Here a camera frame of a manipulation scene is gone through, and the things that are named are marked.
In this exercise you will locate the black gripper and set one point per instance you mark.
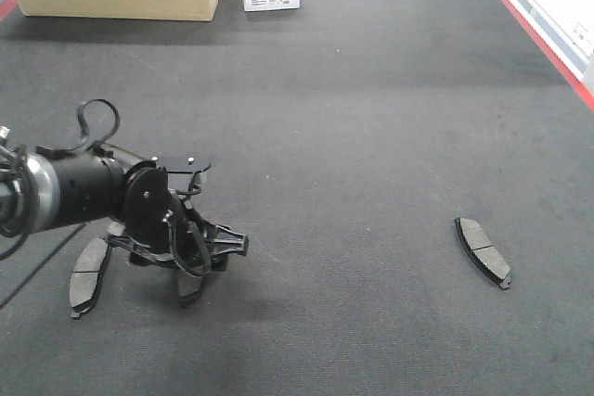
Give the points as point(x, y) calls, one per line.
point(161, 227)

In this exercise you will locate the brake pad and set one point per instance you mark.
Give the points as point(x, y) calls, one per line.
point(482, 252)
point(87, 277)
point(189, 288)

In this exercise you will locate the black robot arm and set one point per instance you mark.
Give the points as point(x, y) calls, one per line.
point(49, 189)

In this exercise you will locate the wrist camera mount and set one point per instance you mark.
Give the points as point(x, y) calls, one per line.
point(184, 172)

